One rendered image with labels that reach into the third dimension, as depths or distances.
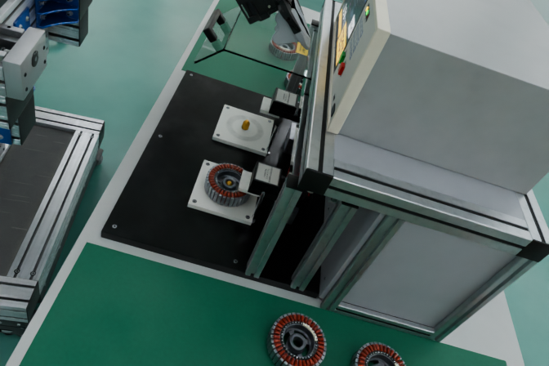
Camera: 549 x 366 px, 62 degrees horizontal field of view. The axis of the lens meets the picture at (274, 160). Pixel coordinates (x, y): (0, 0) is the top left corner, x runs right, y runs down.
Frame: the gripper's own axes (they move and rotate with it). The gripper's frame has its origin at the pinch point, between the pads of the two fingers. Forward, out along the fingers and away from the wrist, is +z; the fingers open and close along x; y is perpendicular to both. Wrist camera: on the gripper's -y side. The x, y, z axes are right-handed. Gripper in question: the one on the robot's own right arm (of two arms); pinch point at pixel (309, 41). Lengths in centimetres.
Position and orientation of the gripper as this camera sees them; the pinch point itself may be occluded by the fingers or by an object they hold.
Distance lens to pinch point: 87.7
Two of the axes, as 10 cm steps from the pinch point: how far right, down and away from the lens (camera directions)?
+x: -1.3, 6.6, -7.4
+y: -8.7, 2.8, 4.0
